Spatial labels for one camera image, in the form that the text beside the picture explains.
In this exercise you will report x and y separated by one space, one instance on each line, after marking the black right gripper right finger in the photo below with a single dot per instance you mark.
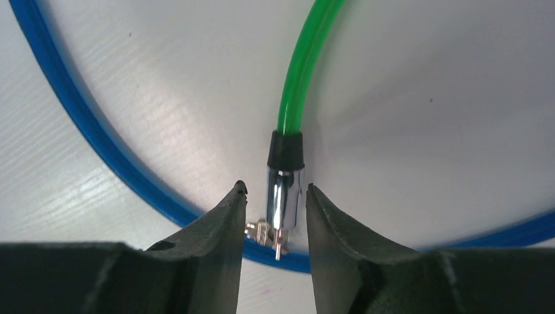
356 270

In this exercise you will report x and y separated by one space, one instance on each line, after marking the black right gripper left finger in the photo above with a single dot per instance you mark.
195 270

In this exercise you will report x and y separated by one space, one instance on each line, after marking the green cable lock keys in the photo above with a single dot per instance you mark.
264 234

